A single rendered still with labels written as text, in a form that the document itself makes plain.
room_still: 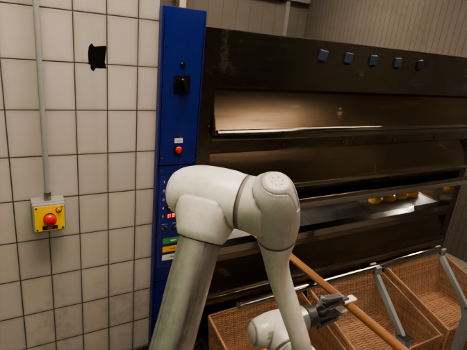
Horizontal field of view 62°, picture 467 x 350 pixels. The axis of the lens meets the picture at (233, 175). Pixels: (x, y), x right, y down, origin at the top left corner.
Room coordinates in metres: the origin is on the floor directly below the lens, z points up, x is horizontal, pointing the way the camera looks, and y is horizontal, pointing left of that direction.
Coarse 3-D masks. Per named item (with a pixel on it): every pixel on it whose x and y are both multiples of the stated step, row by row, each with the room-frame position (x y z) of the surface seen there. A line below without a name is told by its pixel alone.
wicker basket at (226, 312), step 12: (300, 300) 1.76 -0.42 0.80; (216, 312) 1.52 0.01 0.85; (228, 312) 1.55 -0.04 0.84; (240, 312) 1.58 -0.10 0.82; (216, 324) 1.50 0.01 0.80; (228, 324) 1.53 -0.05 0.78; (240, 324) 1.56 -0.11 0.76; (216, 336) 1.42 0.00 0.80; (240, 336) 1.55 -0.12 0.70; (312, 336) 1.65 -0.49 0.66; (216, 348) 1.41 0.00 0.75; (228, 348) 1.50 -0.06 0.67; (240, 348) 1.54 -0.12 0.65; (252, 348) 1.57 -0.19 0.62; (324, 348) 1.57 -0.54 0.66; (336, 348) 1.51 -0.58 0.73
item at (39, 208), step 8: (32, 200) 1.15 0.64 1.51; (40, 200) 1.16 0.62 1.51; (56, 200) 1.17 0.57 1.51; (64, 200) 1.18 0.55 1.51; (32, 208) 1.11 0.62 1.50; (40, 208) 1.12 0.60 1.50; (48, 208) 1.13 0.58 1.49; (64, 208) 1.16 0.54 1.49; (32, 216) 1.11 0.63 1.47; (40, 216) 1.12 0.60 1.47; (56, 216) 1.14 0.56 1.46; (64, 216) 1.16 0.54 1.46; (32, 224) 1.16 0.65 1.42; (40, 224) 1.12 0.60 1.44; (56, 224) 1.14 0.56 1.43; (64, 224) 1.16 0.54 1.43; (40, 232) 1.12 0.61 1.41
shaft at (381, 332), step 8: (296, 264) 1.45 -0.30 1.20; (304, 264) 1.43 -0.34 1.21; (304, 272) 1.40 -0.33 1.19; (312, 272) 1.38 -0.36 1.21; (320, 280) 1.33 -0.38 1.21; (328, 288) 1.28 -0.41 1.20; (352, 304) 1.19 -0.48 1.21; (352, 312) 1.17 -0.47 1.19; (360, 312) 1.15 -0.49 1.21; (368, 320) 1.12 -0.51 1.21; (376, 328) 1.08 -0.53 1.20; (384, 336) 1.05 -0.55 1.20; (392, 336) 1.04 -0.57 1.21; (392, 344) 1.02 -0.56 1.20; (400, 344) 1.01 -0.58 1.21
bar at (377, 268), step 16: (416, 256) 1.68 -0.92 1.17; (352, 272) 1.47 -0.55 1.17; (368, 272) 1.51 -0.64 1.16; (448, 272) 1.73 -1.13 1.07; (304, 288) 1.33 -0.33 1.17; (384, 288) 1.50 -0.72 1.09; (240, 304) 1.18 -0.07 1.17; (256, 304) 1.21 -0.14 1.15; (464, 304) 1.63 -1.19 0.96; (464, 320) 1.60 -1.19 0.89; (400, 336) 1.37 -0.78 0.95; (464, 336) 1.59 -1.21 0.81
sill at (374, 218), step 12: (432, 204) 2.40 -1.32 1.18; (444, 204) 2.42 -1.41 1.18; (360, 216) 2.08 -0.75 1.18; (372, 216) 2.10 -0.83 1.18; (384, 216) 2.11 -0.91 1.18; (396, 216) 2.16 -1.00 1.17; (408, 216) 2.22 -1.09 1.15; (300, 228) 1.83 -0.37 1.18; (312, 228) 1.84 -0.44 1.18; (324, 228) 1.87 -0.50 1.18; (336, 228) 1.91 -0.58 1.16; (348, 228) 1.96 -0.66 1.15; (228, 240) 1.62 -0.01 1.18; (240, 240) 1.64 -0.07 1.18; (252, 240) 1.65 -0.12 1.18; (228, 252) 1.57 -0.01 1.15
